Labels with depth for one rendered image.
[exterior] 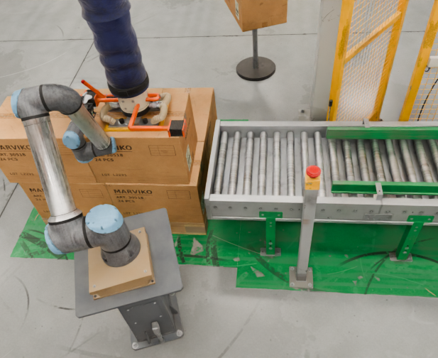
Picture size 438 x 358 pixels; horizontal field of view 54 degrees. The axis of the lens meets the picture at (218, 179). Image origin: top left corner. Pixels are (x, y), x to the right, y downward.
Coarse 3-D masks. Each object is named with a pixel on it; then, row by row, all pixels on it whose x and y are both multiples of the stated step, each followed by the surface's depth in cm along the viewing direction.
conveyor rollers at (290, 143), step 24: (240, 144) 289; (264, 144) 284; (288, 144) 283; (360, 144) 276; (432, 144) 271; (264, 168) 270; (288, 168) 269; (336, 168) 265; (360, 168) 266; (408, 168) 260; (216, 192) 260; (264, 192) 258; (288, 192) 256
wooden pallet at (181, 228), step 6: (174, 222) 299; (180, 222) 298; (186, 222) 298; (204, 222) 298; (174, 228) 310; (180, 228) 310; (186, 228) 303; (192, 228) 302; (198, 228) 301; (204, 228) 300; (204, 234) 306
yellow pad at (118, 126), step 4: (116, 120) 248; (120, 120) 244; (124, 120) 248; (144, 120) 242; (148, 120) 246; (164, 120) 246; (108, 124) 247; (112, 124) 246; (116, 124) 246; (120, 124) 245; (124, 124) 245; (136, 124) 244; (140, 124) 244; (144, 124) 243; (148, 124) 243; (152, 124) 243; (156, 124) 242; (160, 124) 243; (104, 128) 246; (108, 128) 245; (112, 128) 245; (116, 128) 244; (120, 128) 244; (124, 128) 244
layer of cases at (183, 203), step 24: (192, 96) 326; (192, 168) 276; (72, 192) 284; (96, 192) 282; (120, 192) 279; (144, 192) 277; (168, 192) 274; (192, 192) 272; (48, 216) 309; (168, 216) 294; (192, 216) 291
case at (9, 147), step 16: (0, 112) 267; (0, 128) 257; (16, 128) 255; (64, 128) 252; (0, 144) 254; (16, 144) 253; (0, 160) 265; (16, 160) 264; (32, 160) 262; (64, 160) 260; (16, 176) 276; (32, 176) 275; (80, 176) 270
